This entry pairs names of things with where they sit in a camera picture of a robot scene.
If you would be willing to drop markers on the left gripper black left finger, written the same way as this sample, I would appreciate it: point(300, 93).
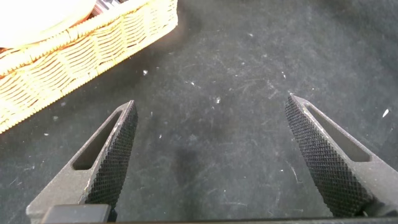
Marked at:
point(102, 161)

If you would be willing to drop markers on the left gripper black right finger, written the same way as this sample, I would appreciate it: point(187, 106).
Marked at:
point(335, 161)

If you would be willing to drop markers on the black tablecloth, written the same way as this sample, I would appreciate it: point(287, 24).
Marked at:
point(217, 93)

